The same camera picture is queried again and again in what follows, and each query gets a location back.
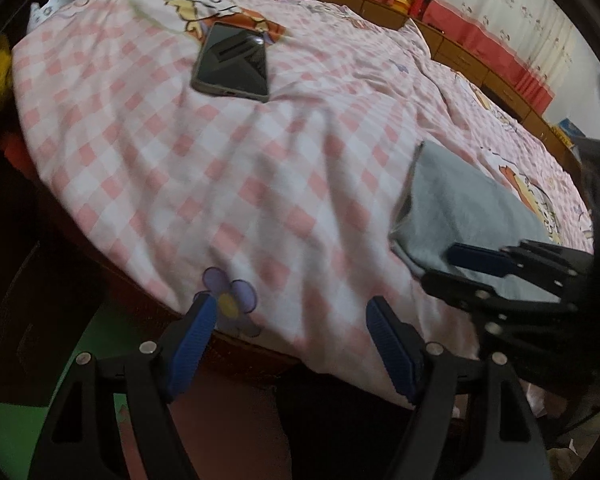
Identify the green floor mat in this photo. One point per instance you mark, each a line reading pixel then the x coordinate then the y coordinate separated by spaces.
pixel 10 425

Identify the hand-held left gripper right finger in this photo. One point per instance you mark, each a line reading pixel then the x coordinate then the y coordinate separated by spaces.
pixel 392 350

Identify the low wooden cabinet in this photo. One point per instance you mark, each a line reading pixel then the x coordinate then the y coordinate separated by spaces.
pixel 460 50

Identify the grey pants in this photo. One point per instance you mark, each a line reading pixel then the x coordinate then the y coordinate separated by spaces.
pixel 460 200

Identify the pink checkered bedsheet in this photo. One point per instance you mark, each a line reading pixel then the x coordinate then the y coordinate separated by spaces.
pixel 180 160

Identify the blue book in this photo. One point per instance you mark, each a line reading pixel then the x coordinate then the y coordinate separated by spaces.
pixel 567 131

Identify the red and white curtain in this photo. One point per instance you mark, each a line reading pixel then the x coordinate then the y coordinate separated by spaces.
pixel 505 15

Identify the black smartphone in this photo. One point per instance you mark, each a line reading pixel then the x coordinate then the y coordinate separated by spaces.
pixel 230 60

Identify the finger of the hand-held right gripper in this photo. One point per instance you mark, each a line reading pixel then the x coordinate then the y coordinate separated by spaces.
pixel 455 287
pixel 475 259

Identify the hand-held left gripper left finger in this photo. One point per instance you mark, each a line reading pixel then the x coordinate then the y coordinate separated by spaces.
pixel 192 345

